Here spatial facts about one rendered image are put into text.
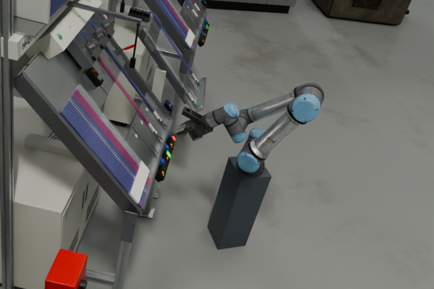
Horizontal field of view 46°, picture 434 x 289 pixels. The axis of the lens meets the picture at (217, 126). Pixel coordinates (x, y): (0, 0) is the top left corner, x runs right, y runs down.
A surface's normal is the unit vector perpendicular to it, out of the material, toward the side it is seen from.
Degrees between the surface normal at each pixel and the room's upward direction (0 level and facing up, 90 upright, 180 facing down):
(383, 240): 0
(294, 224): 0
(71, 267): 0
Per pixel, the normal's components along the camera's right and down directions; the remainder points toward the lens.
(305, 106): -0.25, 0.40
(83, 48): 0.86, -0.37
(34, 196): 0.22, -0.79
